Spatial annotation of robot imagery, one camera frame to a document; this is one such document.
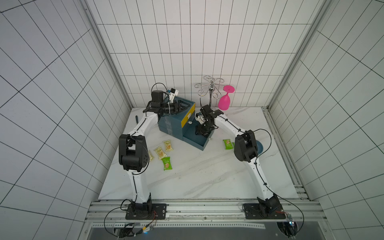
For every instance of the yellow top drawer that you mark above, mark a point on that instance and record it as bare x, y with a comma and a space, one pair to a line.
188, 113

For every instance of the blue ceramic bowl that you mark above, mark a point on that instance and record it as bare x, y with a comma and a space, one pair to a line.
260, 147

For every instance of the chrome glass holder stand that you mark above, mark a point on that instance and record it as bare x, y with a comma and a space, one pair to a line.
210, 88

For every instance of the green cookie packet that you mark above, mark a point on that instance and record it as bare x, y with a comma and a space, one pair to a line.
229, 145
167, 163

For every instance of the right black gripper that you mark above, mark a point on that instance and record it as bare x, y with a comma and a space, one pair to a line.
202, 125

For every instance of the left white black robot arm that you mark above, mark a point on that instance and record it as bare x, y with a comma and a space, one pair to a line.
135, 158

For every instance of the yellow cookie packet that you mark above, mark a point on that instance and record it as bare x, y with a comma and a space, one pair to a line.
160, 152
151, 157
168, 145

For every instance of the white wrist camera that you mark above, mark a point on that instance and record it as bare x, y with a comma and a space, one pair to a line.
201, 116
172, 93

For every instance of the teal drawer cabinet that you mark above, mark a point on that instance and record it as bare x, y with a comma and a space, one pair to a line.
171, 124

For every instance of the pink plastic wine glass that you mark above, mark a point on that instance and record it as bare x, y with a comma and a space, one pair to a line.
225, 101

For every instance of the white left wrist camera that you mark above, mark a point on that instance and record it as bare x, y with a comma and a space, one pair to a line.
172, 93

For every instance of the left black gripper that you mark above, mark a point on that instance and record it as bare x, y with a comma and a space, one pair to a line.
179, 109

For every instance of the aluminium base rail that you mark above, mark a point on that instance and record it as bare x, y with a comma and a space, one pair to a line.
201, 213

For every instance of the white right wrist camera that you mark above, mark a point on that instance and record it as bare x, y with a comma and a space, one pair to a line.
201, 116

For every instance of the teal bottom drawer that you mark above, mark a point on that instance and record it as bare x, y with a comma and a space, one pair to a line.
201, 143

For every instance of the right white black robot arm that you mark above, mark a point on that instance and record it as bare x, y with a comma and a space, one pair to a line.
245, 150

